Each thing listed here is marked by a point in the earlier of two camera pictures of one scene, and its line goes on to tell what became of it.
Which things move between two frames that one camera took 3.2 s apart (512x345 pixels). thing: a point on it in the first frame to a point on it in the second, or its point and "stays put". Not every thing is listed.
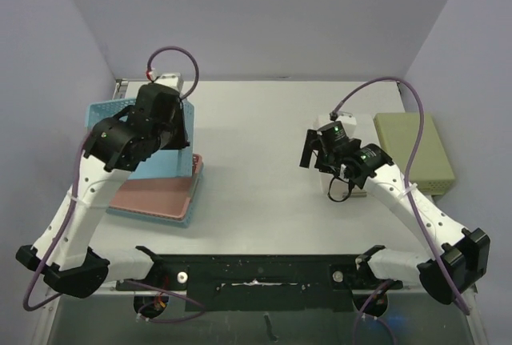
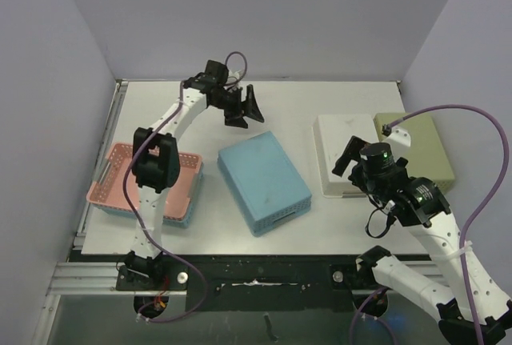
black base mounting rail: [262, 282] stays put
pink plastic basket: [169, 197] stays put
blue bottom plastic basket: [182, 222] stays put
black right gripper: [313, 150] to [358, 171]
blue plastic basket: [167, 162] to [265, 180]
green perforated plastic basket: [431, 167] stays put
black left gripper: [181, 141] to [238, 111]
